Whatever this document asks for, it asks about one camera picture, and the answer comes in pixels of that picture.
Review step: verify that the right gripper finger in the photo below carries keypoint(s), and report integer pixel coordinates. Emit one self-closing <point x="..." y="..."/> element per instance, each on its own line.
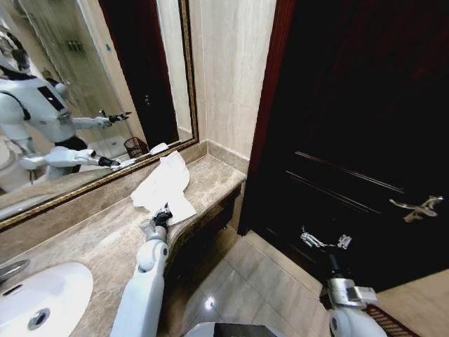
<point x="344" y="242"/>
<point x="310" y="238"/>

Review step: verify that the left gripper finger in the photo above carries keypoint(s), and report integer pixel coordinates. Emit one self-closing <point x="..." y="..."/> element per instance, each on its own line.
<point x="159" y="209"/>
<point x="168" y="211"/>

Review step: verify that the white used towel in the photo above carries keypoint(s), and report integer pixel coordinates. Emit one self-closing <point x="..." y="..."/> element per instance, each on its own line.
<point x="165" y="182"/>

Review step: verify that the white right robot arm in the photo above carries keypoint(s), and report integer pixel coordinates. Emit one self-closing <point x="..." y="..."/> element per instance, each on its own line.
<point x="350" y="321"/>

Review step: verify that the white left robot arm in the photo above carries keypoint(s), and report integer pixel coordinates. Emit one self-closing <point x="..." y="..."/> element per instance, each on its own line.
<point x="147" y="291"/>

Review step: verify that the brown woven hamper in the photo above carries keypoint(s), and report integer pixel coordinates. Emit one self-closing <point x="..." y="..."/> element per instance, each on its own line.
<point x="386" y="321"/>

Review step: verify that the dark wooden vanity cabinet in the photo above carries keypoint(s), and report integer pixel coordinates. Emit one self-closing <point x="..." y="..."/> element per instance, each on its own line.
<point x="210" y="228"/>

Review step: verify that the dark wooden door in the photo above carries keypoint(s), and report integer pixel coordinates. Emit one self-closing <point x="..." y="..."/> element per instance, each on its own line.
<point x="350" y="105"/>

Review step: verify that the white ceramic sink basin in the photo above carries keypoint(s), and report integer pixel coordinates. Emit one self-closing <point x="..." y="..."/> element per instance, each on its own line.
<point x="42" y="302"/>

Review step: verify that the chrome sink faucet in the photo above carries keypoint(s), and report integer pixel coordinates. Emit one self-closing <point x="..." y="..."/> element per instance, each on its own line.
<point x="10" y="267"/>

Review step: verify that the red-brown wooden door frame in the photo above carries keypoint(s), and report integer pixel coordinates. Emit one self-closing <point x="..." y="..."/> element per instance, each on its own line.
<point x="266" y="105"/>

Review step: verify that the gold framed wall mirror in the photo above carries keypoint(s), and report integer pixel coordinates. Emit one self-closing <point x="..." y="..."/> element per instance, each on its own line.
<point x="105" y="70"/>

